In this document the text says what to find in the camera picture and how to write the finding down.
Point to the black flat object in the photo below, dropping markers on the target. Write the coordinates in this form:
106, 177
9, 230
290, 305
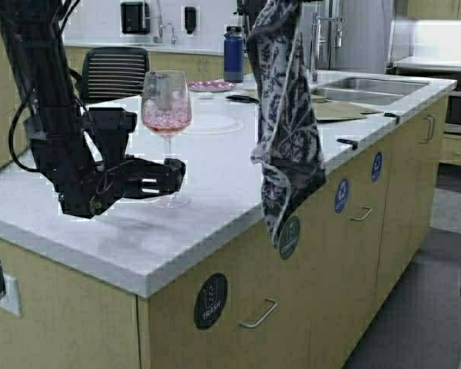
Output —
242, 99

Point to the black paper towel dispenser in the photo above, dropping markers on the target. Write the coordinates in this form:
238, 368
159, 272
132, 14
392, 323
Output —
135, 18

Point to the white round plate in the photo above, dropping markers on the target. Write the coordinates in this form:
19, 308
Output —
213, 124

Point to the wooden kitchen island cabinet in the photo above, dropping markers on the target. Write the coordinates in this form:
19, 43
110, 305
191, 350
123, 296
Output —
118, 291

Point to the black counter clip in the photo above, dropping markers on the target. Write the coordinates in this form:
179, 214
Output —
392, 115
348, 144

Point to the middle silver drawer handle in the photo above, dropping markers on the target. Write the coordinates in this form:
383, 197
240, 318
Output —
362, 217

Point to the far black counter clip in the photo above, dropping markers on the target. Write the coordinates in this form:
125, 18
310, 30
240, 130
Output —
392, 115

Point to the wine glass with pink liquid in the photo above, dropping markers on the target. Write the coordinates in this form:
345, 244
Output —
166, 107

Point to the stainless steel refrigerator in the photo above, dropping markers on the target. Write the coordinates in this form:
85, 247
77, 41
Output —
360, 43

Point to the far blue recycling sticker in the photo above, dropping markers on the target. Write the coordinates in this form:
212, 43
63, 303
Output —
377, 167

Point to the black mesh office chair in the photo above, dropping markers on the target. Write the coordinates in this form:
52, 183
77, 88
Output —
111, 73

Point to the stainless steel island sink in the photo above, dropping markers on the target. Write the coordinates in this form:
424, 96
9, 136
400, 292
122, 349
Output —
368, 91

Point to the blue recycling sticker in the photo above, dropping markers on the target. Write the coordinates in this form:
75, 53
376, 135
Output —
342, 195
377, 167

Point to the near black counter clip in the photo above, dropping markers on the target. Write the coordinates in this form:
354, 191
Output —
348, 144

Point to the white side power outlet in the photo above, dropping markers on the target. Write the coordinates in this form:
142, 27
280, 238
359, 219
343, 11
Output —
11, 302

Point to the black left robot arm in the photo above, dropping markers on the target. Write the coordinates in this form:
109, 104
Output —
31, 34

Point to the back wall wooden cabinets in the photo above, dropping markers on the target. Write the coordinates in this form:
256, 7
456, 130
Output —
425, 41

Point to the grey floral patterned cloth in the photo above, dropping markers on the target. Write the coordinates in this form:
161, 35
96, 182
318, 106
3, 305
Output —
288, 146

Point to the blue metal water bottle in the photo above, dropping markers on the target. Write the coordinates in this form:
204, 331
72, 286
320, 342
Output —
233, 54

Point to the brown paper sheet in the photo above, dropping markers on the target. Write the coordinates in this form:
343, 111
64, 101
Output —
330, 111

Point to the silver drawer handle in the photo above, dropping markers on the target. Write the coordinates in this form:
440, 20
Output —
431, 127
362, 217
261, 314

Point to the pink plate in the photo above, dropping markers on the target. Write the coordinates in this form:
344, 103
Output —
210, 86

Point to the black wall soap dispenser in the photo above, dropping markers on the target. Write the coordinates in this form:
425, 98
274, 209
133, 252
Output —
190, 20

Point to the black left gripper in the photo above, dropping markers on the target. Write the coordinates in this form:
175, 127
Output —
84, 156

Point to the far silver drawer handle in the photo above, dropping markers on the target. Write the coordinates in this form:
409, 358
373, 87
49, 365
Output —
431, 127

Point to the near blue recycling sticker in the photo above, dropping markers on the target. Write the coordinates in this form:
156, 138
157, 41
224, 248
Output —
342, 195

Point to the green compost sticker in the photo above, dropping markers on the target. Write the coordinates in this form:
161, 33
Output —
289, 237

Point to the near silver drawer handle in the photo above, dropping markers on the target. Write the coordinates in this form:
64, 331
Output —
261, 314

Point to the black trash sticker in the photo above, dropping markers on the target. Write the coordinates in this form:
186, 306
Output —
210, 301

